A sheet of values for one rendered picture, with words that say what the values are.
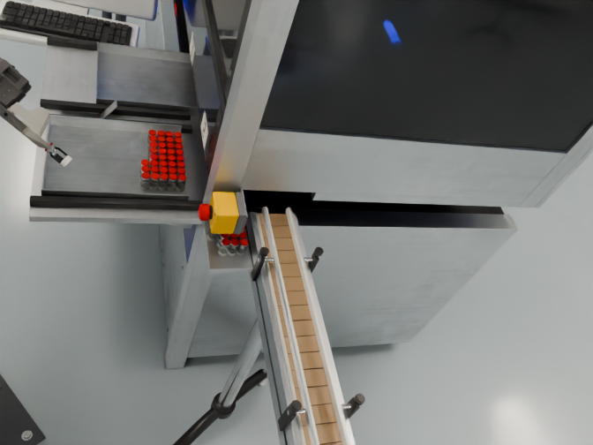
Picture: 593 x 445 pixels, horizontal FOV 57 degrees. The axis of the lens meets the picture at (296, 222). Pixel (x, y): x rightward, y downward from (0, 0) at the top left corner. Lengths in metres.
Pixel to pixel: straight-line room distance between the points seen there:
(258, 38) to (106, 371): 1.44
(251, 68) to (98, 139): 0.62
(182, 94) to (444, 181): 0.82
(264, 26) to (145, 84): 0.79
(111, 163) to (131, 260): 0.94
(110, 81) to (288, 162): 0.69
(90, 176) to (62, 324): 0.89
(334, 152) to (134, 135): 0.59
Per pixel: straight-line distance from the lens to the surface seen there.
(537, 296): 3.12
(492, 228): 1.80
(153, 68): 1.82
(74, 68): 1.78
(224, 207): 1.24
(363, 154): 1.31
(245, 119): 1.15
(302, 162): 1.28
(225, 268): 1.33
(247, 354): 1.59
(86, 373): 2.14
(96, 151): 1.53
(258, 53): 1.06
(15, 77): 1.09
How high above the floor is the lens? 1.96
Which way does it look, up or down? 47 degrees down
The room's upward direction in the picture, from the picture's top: 25 degrees clockwise
